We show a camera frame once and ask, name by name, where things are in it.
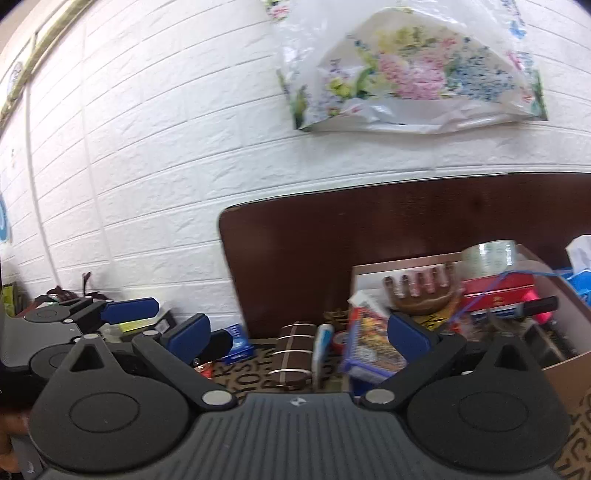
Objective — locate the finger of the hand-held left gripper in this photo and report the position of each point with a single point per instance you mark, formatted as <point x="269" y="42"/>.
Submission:
<point x="131" y="310"/>

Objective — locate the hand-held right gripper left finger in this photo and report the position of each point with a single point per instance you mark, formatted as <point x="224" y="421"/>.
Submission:
<point x="187" y="339"/>

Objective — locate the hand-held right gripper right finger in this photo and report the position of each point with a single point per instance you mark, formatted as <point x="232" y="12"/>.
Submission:
<point x="408" y="334"/>

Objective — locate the cardboard box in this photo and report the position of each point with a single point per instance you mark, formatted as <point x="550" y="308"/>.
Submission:
<point x="568" y="383"/>

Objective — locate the yellow black label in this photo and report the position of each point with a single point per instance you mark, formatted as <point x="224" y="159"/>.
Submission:
<point x="434" y="318"/>

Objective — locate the black object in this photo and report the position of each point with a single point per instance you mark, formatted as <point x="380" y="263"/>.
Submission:
<point x="221" y="344"/>

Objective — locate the wooden hand-shaped massager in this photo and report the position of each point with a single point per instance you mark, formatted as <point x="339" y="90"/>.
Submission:
<point x="420" y="300"/>

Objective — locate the colourful printed packet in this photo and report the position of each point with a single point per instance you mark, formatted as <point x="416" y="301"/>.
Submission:
<point x="369" y="341"/>

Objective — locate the green packet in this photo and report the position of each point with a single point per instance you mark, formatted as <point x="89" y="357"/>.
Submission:
<point x="9" y="300"/>

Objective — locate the black bag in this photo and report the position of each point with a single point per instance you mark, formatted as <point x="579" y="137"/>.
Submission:
<point x="69" y="295"/>

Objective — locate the blue small box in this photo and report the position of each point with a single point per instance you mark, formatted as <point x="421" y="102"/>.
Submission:
<point x="238" y="346"/>

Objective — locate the white paper box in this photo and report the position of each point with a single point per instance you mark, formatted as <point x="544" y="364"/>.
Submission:
<point x="364" y="299"/>

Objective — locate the beige lettered mat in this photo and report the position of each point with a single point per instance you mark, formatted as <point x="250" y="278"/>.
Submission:
<point x="244" y="374"/>

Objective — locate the white tube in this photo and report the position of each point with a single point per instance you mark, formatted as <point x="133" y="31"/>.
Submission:
<point x="322" y="355"/>

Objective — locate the red box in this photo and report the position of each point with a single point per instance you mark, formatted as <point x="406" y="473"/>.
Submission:
<point x="498" y="290"/>

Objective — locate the brown striped cylindrical case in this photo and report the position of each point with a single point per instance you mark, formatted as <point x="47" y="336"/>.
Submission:
<point x="291" y="360"/>

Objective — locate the clear tape roll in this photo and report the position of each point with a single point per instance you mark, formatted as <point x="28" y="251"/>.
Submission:
<point x="489" y="258"/>

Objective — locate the black marker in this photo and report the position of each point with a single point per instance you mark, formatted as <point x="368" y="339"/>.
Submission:
<point x="535" y="307"/>

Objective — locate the dark brown wooden board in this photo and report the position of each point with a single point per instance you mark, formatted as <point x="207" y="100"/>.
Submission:
<point x="300" y="258"/>

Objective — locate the pink highlighter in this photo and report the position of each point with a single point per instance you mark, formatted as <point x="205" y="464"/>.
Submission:
<point x="545" y="317"/>

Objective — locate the blue tissue pack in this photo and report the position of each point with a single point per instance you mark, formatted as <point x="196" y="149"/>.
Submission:
<point x="579" y="281"/>

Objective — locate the floral plastic bag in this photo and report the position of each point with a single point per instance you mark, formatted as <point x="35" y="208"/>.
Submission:
<point x="406" y="69"/>

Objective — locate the blue round wall sticker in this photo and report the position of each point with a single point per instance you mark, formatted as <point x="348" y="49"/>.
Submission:
<point x="3" y="221"/>

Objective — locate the white wall conduit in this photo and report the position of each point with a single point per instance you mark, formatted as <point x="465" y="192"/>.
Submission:
<point x="33" y="184"/>

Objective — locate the gold frame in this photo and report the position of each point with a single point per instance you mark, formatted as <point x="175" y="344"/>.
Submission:
<point x="60" y="21"/>

